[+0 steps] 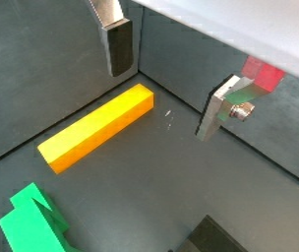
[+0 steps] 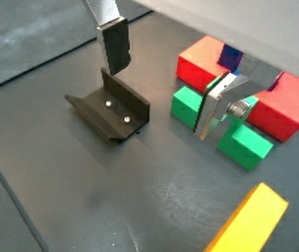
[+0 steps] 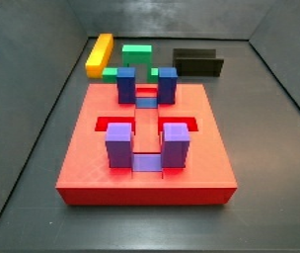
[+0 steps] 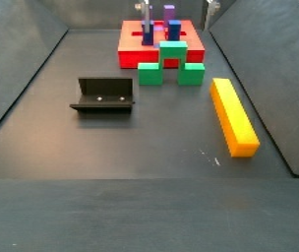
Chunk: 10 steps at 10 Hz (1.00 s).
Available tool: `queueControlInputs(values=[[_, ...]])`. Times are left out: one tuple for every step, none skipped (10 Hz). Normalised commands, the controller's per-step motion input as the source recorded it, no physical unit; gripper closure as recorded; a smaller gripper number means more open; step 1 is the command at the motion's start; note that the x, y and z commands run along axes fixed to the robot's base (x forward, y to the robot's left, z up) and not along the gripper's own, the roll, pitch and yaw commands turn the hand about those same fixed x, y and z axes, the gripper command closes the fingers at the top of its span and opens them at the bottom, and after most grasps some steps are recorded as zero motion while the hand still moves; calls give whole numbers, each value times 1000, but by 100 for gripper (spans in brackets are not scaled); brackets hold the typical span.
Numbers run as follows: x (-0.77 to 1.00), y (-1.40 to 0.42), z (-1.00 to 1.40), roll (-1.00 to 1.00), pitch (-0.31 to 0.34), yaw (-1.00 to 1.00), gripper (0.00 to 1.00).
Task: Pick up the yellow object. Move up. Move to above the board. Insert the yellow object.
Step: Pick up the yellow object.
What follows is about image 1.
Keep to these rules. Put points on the yellow rectangular block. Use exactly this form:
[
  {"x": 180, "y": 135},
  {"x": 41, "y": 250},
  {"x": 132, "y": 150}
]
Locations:
[{"x": 75, "y": 141}]

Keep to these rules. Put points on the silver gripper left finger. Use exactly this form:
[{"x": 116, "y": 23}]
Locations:
[{"x": 116, "y": 34}]

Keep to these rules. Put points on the green stepped block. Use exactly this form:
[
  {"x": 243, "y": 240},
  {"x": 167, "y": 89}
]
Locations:
[{"x": 35, "y": 225}]

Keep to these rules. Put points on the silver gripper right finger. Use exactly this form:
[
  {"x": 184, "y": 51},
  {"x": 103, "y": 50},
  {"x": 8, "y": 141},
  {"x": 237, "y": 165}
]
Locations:
[{"x": 229, "y": 102}]

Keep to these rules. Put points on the black rectangular block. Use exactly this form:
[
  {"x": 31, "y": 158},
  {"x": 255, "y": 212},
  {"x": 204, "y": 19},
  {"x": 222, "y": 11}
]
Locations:
[{"x": 210, "y": 238}]

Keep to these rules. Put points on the red board with slots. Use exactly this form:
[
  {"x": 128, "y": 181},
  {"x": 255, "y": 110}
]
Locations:
[{"x": 265, "y": 75}]

